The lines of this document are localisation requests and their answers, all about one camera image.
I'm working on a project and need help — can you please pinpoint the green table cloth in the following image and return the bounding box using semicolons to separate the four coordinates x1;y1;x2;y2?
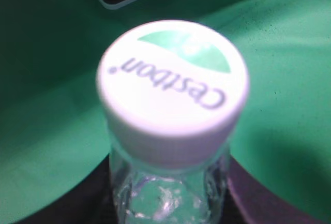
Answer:
1;0;330;223

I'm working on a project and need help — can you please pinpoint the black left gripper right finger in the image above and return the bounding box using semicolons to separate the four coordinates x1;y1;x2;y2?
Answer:
231;150;330;223

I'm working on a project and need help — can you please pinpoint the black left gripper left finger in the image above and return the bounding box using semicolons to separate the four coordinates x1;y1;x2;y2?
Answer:
27;157;114;224

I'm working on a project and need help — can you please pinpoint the clear water bottle white cap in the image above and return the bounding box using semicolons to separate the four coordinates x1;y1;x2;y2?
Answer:
96;20;250;223

